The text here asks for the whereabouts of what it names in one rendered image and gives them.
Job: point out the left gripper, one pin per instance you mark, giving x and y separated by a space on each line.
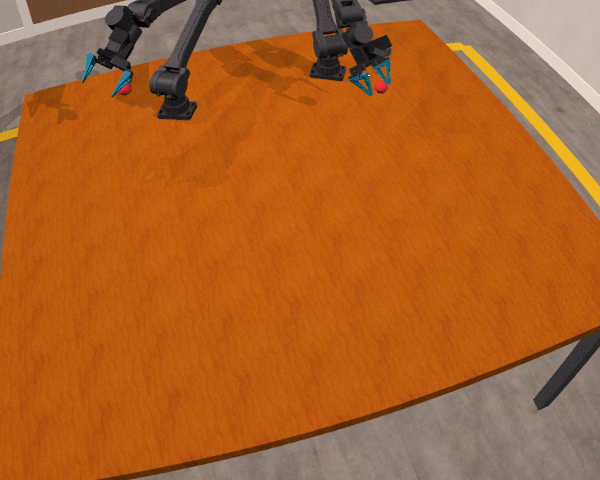
376 64

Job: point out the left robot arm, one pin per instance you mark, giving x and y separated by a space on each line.
349 12

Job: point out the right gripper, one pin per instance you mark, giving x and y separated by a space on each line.
115 61

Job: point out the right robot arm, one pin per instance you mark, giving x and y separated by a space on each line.
164 81

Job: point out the red sphere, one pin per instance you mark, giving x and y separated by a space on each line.
380 86
126 89

